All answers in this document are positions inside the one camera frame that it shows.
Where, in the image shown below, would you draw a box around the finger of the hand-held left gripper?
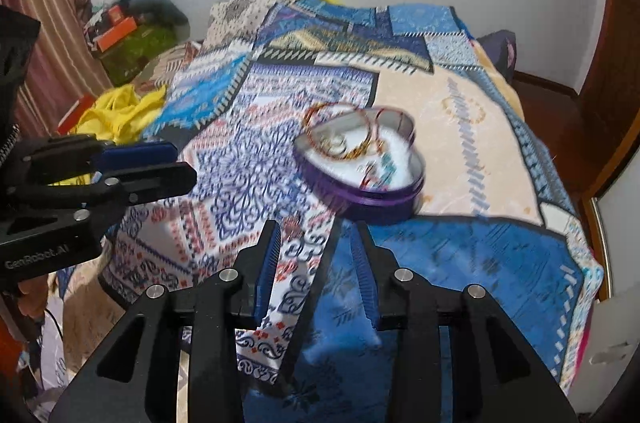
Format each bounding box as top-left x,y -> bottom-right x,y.
6,162 -> 199,224
20,134 -> 179,184

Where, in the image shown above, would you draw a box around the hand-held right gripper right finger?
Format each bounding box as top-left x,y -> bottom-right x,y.
349,223 -> 579,423

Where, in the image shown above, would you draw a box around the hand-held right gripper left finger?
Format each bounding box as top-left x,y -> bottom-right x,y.
47,219 -> 284,423

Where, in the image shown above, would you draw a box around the purple heart-shaped tin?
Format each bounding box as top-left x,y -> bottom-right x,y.
292,108 -> 427,225

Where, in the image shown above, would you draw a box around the multicoloured beaded bracelet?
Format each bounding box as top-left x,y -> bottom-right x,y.
357,153 -> 402,194

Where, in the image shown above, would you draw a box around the red gold beaded bracelet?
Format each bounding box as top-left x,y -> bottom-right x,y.
302,102 -> 375,162

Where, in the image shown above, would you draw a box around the thin dark red bracelet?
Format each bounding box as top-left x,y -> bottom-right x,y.
362,106 -> 417,154

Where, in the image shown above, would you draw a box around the person's left hand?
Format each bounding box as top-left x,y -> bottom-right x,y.
17,277 -> 59,320

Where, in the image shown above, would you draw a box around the yellow cloth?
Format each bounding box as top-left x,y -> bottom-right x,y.
74,84 -> 169,184

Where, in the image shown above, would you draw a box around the flat red box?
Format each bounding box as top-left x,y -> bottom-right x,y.
56,95 -> 97,134

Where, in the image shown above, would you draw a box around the striped orange grey cloth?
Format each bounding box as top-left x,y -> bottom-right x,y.
134,42 -> 202,94

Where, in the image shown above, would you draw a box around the orange box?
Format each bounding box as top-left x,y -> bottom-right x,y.
95,17 -> 139,52

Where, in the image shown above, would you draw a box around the patchwork printed blanket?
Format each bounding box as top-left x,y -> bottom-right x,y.
60,0 -> 607,423

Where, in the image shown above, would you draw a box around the dark blue bag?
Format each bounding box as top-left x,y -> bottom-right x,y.
476,30 -> 519,84

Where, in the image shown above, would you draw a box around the brown wooden door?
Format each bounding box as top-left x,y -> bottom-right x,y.
575,0 -> 640,204

